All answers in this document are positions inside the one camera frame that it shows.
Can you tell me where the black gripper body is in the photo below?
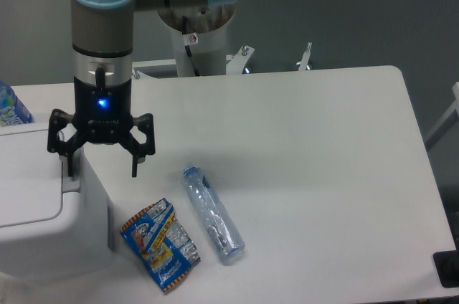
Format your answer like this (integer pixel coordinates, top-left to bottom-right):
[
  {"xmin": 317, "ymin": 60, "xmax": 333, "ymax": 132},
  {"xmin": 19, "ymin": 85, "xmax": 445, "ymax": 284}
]
[{"xmin": 72, "ymin": 78, "xmax": 133, "ymax": 145}]

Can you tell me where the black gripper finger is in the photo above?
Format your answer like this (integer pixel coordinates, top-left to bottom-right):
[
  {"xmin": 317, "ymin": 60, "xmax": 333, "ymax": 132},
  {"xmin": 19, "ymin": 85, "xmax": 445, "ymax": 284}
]
[
  {"xmin": 120, "ymin": 113, "xmax": 156, "ymax": 178},
  {"xmin": 47, "ymin": 108, "xmax": 89, "ymax": 177}
]

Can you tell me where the white trash can lid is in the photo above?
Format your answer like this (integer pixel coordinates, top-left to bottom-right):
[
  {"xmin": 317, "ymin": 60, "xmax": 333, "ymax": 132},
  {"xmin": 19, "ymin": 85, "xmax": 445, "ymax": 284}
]
[{"xmin": 1, "ymin": 130, "xmax": 81, "ymax": 229}]

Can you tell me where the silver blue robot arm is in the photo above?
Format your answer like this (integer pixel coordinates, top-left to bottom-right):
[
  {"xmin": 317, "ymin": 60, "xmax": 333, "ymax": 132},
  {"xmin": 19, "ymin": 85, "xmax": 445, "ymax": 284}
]
[{"xmin": 47, "ymin": 0, "xmax": 237, "ymax": 175}]

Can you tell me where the white trash can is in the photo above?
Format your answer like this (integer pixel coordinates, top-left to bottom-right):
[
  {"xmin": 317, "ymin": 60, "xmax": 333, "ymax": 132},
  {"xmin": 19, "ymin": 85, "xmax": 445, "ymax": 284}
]
[{"xmin": 1, "ymin": 123, "xmax": 113, "ymax": 282}]

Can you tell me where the blue labelled bottle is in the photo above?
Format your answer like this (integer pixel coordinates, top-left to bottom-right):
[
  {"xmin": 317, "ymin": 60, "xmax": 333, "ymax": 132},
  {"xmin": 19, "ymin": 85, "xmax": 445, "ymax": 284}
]
[{"xmin": 1, "ymin": 81, "xmax": 34, "ymax": 127}]

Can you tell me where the blue crumpled snack wrapper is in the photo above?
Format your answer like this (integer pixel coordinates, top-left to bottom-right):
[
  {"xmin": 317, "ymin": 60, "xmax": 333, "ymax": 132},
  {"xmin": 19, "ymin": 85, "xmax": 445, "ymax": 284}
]
[{"xmin": 119, "ymin": 198, "xmax": 200, "ymax": 293}]

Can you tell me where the clear plastic water bottle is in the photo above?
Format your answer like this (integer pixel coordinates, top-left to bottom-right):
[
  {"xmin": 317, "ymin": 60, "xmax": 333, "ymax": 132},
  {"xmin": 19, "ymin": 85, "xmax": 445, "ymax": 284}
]
[{"xmin": 181, "ymin": 163, "xmax": 245, "ymax": 266}]

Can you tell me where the black table clamp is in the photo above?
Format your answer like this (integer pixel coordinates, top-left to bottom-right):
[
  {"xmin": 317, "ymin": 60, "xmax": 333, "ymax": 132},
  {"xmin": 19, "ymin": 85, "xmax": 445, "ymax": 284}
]
[{"xmin": 433, "ymin": 250, "xmax": 458, "ymax": 288}]

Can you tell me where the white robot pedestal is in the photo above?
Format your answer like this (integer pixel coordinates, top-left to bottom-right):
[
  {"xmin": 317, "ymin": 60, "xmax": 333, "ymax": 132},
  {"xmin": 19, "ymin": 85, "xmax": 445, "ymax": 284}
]
[{"xmin": 158, "ymin": 3, "xmax": 237, "ymax": 59}]

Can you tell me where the black cable on pedestal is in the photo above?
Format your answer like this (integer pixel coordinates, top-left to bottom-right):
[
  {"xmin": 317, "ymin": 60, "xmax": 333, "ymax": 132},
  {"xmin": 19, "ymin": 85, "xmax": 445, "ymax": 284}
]
[{"xmin": 181, "ymin": 16, "xmax": 201, "ymax": 77}]

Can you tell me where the white pedestal base frame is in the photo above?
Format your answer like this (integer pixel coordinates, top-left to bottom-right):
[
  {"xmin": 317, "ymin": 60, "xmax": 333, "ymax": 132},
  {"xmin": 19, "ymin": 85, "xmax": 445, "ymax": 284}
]
[{"xmin": 131, "ymin": 42, "xmax": 313, "ymax": 81}]

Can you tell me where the white frame at right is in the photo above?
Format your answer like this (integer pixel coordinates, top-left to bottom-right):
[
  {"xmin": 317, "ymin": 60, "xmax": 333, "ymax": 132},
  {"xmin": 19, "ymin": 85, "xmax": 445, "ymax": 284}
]
[{"xmin": 424, "ymin": 82, "xmax": 458, "ymax": 151}]

